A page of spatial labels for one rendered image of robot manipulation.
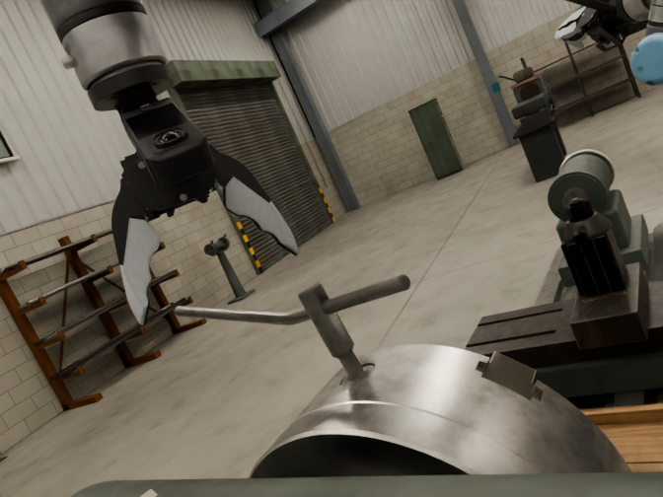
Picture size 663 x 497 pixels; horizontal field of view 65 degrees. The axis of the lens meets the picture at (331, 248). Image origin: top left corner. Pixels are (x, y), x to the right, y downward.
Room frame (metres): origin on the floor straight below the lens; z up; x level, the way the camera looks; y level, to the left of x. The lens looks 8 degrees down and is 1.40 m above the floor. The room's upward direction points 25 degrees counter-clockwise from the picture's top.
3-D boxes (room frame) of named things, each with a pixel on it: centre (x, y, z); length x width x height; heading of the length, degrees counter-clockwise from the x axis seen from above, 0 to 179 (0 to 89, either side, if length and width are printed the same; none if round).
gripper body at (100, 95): (0.49, 0.10, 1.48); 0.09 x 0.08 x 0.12; 15
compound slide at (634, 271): (0.85, -0.40, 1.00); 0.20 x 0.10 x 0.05; 144
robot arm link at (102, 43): (0.48, 0.10, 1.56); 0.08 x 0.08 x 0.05
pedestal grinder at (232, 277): (9.16, 1.79, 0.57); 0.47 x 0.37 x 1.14; 152
